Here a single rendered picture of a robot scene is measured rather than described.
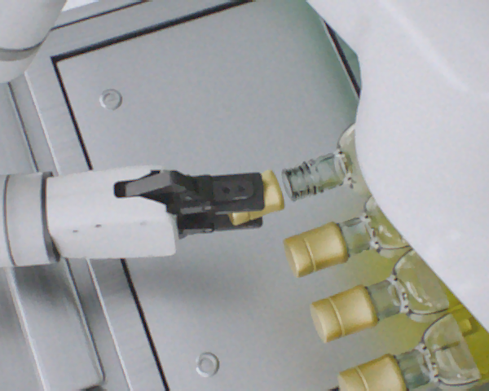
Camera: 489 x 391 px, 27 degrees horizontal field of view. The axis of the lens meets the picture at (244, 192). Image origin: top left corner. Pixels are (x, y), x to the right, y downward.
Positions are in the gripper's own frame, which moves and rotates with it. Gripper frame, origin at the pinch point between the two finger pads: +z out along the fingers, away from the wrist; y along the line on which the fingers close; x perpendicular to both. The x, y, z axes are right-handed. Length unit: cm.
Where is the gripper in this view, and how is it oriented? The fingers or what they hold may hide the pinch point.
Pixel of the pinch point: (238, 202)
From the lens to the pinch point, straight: 83.2
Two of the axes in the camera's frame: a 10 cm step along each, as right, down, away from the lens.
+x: -0.9, -9.3, 3.5
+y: 0.2, -3.5, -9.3
